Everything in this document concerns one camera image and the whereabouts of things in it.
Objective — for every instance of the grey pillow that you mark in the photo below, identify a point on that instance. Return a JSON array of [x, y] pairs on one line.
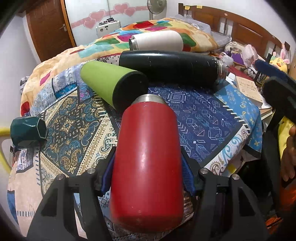
[[221, 39]]

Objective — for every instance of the wooden bed headboard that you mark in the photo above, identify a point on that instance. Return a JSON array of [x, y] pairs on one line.
[[244, 31]]

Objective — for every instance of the colourful blocks blanket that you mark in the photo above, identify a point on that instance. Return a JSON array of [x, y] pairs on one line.
[[194, 40]]

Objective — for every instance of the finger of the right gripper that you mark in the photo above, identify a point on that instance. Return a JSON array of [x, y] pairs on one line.
[[280, 94], [272, 71]]

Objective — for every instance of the brown wooden door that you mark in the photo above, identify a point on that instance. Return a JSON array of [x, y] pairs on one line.
[[49, 27]]

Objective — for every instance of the green thermos bottle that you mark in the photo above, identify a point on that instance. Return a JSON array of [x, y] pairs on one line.
[[108, 81]]

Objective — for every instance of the white thermos bottle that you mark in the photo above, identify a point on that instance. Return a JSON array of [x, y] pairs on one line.
[[161, 40]]

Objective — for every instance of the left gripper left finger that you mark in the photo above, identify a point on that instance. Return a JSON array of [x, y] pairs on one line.
[[55, 216]]

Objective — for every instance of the person's hand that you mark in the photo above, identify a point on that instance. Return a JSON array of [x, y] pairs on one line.
[[288, 157]]

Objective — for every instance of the frosted sliding wardrobe doors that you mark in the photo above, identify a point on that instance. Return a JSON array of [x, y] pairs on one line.
[[85, 16]]

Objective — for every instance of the yellow foam tube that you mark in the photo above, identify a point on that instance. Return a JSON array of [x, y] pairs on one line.
[[5, 135]]

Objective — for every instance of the white appliance box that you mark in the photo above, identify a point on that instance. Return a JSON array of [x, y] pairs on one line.
[[107, 27]]

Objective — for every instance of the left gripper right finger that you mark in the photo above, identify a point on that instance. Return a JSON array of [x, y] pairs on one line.
[[226, 209]]

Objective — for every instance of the dark green faceted cup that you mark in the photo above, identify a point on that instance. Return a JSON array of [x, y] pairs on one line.
[[28, 131]]

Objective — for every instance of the red thermos bottle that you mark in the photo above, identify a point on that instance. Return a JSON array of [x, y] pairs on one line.
[[147, 184]]

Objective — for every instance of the brown paper notebook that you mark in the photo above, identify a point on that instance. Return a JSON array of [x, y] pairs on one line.
[[249, 89]]

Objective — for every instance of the blue patterned patchwork quilt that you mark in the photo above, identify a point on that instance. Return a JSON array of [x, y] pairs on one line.
[[155, 186]]

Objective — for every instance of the yellow plush toy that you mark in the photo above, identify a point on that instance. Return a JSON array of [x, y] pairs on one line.
[[281, 64]]

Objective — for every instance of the black thermos bottle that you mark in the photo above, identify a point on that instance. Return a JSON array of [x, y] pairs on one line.
[[185, 69]]

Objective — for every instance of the standing electric fan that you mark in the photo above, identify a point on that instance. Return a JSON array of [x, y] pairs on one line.
[[155, 7]]

